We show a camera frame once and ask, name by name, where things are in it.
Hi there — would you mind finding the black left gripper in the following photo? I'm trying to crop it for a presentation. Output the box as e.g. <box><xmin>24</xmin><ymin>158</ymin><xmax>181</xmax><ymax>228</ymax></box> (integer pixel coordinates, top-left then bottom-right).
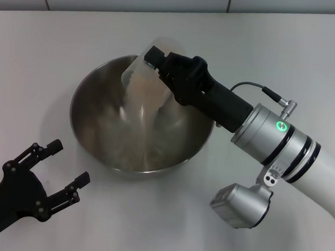
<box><xmin>0</xmin><ymin>135</ymin><xmax>94</xmax><ymax>249</ymax></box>

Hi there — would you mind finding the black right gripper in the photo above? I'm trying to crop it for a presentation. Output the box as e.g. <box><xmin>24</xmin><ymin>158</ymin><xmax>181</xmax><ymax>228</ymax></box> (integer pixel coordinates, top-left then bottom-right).
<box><xmin>140</xmin><ymin>45</ymin><xmax>258</xmax><ymax>135</ymax></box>

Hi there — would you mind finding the white rice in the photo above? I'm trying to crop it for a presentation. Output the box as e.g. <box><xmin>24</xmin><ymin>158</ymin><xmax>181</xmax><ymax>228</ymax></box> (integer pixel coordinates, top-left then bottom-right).
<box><xmin>107</xmin><ymin>70</ymin><xmax>188</xmax><ymax>174</ymax></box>

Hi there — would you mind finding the clear plastic cup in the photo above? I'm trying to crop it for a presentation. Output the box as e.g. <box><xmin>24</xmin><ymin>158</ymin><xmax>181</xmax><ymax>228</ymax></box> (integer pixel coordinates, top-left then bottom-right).
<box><xmin>118</xmin><ymin>34</ymin><xmax>188</xmax><ymax>124</ymax></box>

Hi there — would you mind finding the stainless steel mixing bowl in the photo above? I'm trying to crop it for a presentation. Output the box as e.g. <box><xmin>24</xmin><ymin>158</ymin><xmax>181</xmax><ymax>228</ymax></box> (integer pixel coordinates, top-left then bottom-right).
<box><xmin>65</xmin><ymin>50</ymin><xmax>219</xmax><ymax>186</ymax></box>

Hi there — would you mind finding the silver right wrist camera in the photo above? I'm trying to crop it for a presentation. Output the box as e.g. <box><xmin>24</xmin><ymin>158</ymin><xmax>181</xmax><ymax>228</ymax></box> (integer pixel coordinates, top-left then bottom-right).
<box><xmin>208</xmin><ymin>159</ymin><xmax>283</xmax><ymax>232</ymax></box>

